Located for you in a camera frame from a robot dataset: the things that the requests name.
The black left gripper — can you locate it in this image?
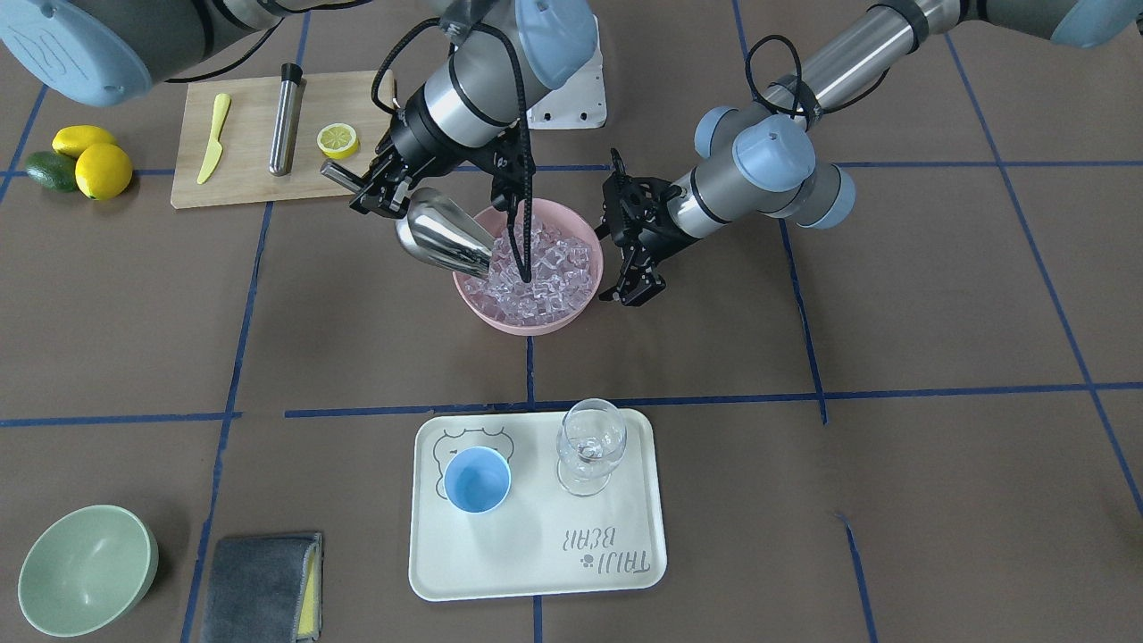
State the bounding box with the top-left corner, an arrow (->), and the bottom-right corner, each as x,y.
596,148 -> 684,308

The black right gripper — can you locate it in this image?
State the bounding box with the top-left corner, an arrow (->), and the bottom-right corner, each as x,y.
347,107 -> 536,220

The silver metal ice scoop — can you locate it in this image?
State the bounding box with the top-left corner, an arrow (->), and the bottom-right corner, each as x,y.
320,160 -> 495,280

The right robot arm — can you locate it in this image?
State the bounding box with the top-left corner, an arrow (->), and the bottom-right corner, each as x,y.
1,1 -> 597,219

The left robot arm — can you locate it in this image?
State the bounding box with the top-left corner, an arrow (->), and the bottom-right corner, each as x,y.
597,1 -> 1140,306

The pile of clear ice cubes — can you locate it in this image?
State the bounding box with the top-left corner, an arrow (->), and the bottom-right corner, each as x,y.
459,219 -> 601,327

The light blue cup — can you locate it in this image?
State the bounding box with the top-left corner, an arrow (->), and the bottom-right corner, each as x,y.
442,445 -> 512,515

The lemon half slice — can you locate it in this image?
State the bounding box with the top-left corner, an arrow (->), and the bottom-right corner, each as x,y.
317,122 -> 360,160

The pink bowl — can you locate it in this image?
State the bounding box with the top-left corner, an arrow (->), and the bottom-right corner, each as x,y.
453,198 -> 604,335

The steel cylinder muddler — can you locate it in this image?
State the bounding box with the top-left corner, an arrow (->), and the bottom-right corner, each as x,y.
267,63 -> 304,178

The wooden cutting board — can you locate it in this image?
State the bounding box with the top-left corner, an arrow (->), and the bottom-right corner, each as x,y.
171,71 -> 389,209

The clear wine glass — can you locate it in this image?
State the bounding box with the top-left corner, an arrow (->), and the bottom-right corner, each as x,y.
555,397 -> 629,497

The yellow plastic knife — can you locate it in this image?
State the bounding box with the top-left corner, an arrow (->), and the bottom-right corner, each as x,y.
195,93 -> 232,186

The cream bear tray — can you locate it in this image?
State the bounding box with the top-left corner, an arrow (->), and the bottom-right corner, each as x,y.
408,408 -> 668,601

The yellow lemon large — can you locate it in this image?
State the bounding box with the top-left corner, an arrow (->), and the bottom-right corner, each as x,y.
75,143 -> 134,201

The yellow lemon small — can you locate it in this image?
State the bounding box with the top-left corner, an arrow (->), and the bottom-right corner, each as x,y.
51,124 -> 117,160

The green lime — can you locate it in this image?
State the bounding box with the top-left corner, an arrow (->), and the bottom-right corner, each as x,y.
24,151 -> 79,194

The grey folded cloth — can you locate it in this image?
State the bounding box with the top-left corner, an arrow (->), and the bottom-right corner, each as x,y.
199,532 -> 325,642

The green bowl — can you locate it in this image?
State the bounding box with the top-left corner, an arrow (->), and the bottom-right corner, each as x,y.
18,505 -> 159,638

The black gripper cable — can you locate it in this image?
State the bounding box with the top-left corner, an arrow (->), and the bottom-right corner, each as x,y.
371,16 -> 537,287

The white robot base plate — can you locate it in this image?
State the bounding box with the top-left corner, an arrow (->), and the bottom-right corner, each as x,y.
527,45 -> 609,130

